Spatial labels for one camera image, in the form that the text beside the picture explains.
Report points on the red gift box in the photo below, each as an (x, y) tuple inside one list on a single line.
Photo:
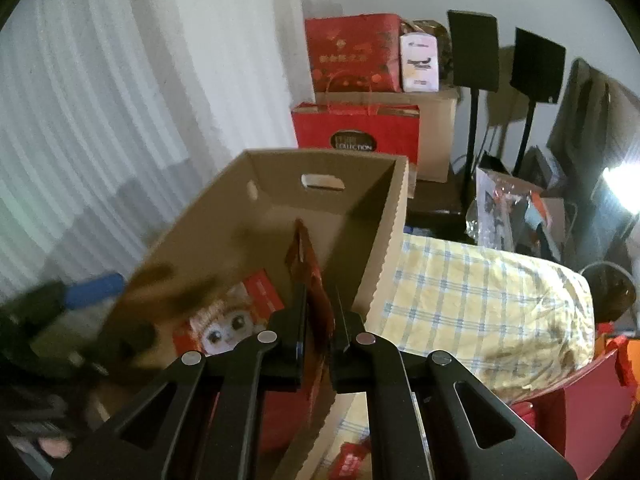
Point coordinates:
[(350, 50)]

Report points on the dark wooden cabinet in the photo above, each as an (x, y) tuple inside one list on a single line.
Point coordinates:
[(435, 200)]

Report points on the white curtain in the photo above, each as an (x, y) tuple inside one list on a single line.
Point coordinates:
[(125, 85)]

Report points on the large closed cardboard box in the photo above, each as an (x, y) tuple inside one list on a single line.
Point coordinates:
[(435, 135)]

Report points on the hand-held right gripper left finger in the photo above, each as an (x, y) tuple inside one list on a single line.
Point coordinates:
[(298, 355)]

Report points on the small red packet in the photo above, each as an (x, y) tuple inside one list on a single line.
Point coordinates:
[(350, 460)]

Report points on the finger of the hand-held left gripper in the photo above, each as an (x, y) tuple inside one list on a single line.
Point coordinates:
[(95, 289)]

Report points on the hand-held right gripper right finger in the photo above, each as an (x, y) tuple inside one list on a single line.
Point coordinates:
[(340, 360)]

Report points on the red foil packet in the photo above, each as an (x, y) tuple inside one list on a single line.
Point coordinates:
[(315, 300)]

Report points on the red cartoon printed bag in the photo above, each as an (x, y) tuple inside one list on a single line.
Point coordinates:
[(225, 330)]

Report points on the dark round object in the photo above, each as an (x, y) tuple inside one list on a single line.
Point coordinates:
[(610, 295)]

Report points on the clear plastic bag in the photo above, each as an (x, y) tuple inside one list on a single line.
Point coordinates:
[(495, 210)]

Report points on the black speaker on stand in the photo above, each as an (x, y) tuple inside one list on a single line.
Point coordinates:
[(472, 50), (537, 65)]

